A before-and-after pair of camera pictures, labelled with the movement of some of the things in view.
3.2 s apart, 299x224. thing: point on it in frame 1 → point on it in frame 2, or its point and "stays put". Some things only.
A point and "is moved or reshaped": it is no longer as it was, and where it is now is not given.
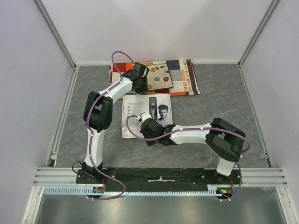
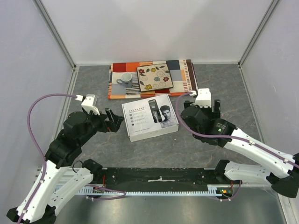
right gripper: x=145 y=130 → x=217 y=105
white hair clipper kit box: x=158 y=106 is moved or reshaped
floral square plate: x=159 y=77 stays put
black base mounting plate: x=140 y=179 stays put
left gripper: x=145 y=89 → x=114 y=123
